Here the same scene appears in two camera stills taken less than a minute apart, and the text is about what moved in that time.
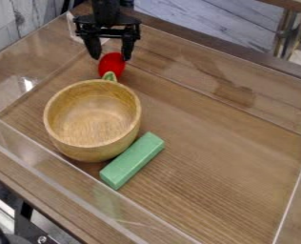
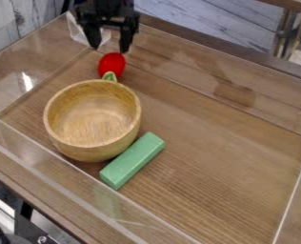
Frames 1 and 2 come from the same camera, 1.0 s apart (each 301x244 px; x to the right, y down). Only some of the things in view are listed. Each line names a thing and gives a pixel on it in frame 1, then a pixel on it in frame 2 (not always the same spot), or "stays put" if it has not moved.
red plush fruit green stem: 111,66 stays put
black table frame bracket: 25,227 stays put
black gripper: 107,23 -> 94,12
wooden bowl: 91,118 stays put
